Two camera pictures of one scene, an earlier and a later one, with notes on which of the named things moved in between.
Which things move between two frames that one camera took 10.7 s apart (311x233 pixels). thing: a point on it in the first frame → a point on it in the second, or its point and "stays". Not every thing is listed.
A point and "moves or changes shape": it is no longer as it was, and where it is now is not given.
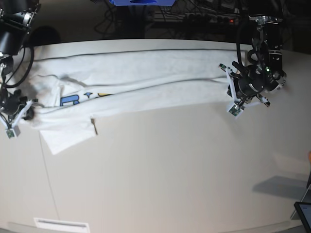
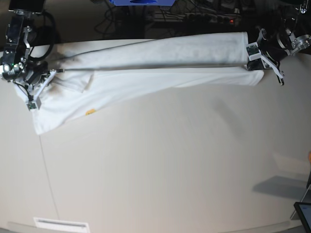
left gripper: (13, 101) → (32, 73)
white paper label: (44, 225) stays
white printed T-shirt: (72, 84) moves or changes shape
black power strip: (212, 18) stays
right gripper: (250, 80) → (270, 47)
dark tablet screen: (304, 210) stays
